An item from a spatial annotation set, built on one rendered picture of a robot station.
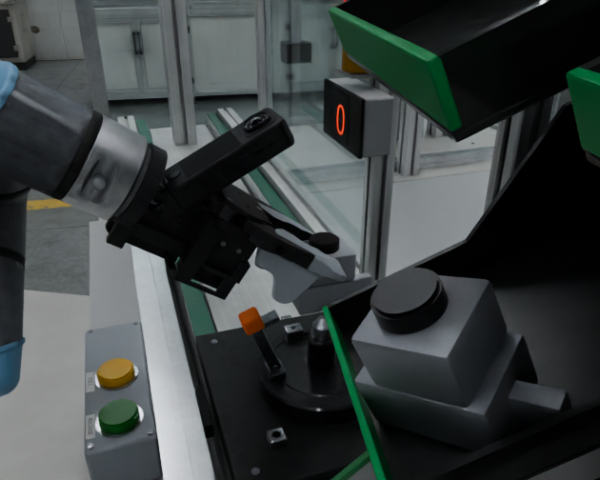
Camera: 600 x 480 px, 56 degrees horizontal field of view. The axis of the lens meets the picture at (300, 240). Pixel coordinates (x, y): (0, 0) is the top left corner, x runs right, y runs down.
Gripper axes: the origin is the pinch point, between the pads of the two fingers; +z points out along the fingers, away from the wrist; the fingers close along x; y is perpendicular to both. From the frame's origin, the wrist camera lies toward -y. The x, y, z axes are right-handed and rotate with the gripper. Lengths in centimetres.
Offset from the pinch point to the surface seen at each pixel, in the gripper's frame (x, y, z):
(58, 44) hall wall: -821, 117, -9
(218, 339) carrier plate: -10.3, 18.3, 0.7
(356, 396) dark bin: 27.5, -1.5, -12.6
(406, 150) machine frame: -78, -14, 53
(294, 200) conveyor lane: -50, 6, 20
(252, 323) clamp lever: 1.0, 9.4, -3.4
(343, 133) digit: -17.8, -10.1, 3.3
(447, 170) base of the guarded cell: -78, -16, 68
